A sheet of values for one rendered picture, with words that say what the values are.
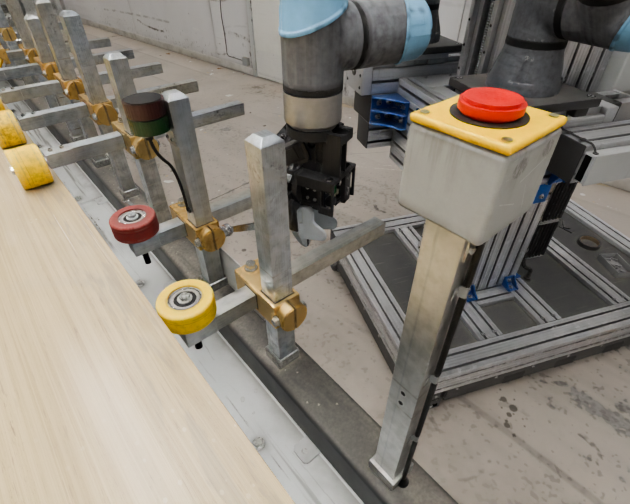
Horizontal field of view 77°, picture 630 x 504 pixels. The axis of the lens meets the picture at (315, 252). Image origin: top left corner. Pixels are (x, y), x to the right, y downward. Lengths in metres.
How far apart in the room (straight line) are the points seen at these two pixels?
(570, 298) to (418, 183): 1.56
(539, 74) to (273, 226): 0.66
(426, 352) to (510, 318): 1.24
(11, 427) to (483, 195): 0.51
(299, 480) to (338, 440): 0.10
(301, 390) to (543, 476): 1.02
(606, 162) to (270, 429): 0.86
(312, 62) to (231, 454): 0.43
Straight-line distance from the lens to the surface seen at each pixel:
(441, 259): 0.32
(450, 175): 0.27
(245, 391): 0.82
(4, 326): 0.68
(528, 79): 0.98
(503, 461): 1.54
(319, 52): 0.49
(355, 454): 0.67
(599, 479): 1.65
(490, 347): 1.48
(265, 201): 0.50
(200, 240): 0.78
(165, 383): 0.52
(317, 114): 0.51
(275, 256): 0.56
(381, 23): 0.53
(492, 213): 0.27
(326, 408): 0.70
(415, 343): 0.40
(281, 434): 0.77
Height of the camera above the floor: 1.31
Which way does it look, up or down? 39 degrees down
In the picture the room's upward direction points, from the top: straight up
